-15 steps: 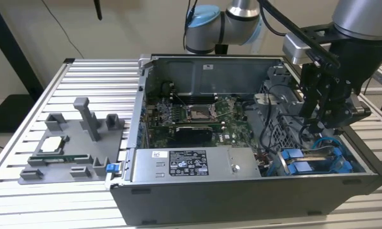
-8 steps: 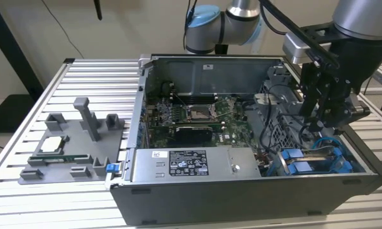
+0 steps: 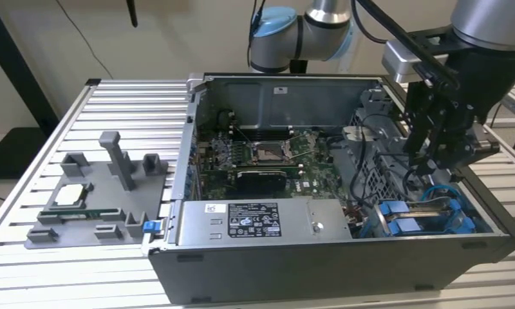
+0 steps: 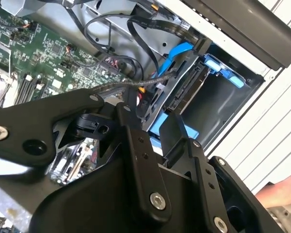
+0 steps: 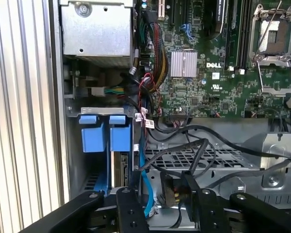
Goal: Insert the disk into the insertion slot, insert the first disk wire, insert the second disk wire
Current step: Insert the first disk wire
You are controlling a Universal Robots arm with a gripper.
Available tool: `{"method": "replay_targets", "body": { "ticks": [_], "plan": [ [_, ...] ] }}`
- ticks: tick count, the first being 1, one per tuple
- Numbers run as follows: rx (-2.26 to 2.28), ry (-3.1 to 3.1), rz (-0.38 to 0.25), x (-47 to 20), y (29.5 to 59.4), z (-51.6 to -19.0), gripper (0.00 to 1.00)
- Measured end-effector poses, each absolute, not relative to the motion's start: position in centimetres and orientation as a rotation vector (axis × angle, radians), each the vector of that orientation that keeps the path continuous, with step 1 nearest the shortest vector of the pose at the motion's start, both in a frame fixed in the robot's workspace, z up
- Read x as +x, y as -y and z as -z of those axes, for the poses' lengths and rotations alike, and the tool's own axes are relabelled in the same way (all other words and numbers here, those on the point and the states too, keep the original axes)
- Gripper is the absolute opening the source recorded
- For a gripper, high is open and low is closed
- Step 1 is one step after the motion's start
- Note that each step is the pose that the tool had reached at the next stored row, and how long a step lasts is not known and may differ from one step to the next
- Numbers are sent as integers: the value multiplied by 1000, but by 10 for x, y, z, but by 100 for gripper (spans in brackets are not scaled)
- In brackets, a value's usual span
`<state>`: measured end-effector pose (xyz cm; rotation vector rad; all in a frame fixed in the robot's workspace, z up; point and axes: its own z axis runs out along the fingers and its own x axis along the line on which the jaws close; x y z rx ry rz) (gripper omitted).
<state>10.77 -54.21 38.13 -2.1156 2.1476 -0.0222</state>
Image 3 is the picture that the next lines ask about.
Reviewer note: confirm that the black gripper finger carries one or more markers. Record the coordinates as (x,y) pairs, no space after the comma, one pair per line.
(463,151)
(421,128)

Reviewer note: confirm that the hard disk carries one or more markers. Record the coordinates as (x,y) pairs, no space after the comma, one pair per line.
(394,207)
(406,227)

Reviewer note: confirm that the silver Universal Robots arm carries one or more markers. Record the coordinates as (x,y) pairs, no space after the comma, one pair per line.
(318,42)

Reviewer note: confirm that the grey metal disk bay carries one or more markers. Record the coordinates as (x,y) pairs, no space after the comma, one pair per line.
(368,174)

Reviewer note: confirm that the green motherboard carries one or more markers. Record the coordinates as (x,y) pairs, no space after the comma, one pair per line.
(318,177)

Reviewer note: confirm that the CPU socket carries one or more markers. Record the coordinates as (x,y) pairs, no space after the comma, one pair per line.
(270,151)

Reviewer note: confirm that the silver power supply unit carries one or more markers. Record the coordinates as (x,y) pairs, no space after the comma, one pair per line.
(326,222)

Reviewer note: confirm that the black graphics card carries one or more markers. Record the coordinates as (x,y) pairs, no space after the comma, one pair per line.
(259,185)

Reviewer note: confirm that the black open PC case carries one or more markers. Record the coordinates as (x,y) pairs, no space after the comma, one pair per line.
(304,270)

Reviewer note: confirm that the blue case latch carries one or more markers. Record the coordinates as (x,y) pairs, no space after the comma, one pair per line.
(151,226)

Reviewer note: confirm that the grey parts rack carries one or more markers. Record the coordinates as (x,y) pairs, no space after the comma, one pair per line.
(107,193)

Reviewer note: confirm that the black hanging rod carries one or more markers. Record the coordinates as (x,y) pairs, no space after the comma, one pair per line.
(132,13)

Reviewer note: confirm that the black table corner cap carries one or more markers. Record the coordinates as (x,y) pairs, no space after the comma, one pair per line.
(93,81)

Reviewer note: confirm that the green RAM stick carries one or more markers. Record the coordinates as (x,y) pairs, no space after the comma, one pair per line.
(92,213)

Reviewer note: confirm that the silver CPU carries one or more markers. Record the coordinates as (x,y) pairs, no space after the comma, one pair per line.
(69,195)

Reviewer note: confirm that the black stand base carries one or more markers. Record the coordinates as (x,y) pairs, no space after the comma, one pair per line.
(12,151)

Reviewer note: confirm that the black stand pole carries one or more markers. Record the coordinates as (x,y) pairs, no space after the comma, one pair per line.
(17,64)

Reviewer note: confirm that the black camera mounting bracket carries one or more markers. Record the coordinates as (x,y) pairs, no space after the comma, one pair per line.
(445,43)

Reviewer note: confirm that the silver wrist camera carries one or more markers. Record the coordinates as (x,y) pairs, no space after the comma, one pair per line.
(406,62)

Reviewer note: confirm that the silver case hinge bracket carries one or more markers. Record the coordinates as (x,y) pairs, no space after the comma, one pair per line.
(196,82)

